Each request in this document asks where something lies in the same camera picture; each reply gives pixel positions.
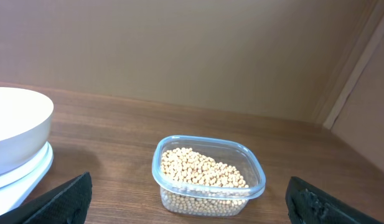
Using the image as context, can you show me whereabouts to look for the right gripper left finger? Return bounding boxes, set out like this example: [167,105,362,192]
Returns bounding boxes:
[0,172,92,224]

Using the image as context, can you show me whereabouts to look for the pile of soybeans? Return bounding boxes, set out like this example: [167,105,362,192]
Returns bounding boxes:
[161,147,249,217]

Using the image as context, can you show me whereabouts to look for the white digital kitchen scale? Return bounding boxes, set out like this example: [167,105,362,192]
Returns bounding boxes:
[0,141,55,218]

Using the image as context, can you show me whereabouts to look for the clear plastic container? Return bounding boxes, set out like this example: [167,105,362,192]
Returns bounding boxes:
[152,135,266,217]

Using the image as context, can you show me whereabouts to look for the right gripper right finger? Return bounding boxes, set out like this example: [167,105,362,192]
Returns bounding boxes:
[285,176,380,224]

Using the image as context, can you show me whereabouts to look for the white bowl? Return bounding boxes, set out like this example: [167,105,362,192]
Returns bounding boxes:
[0,86,55,178]

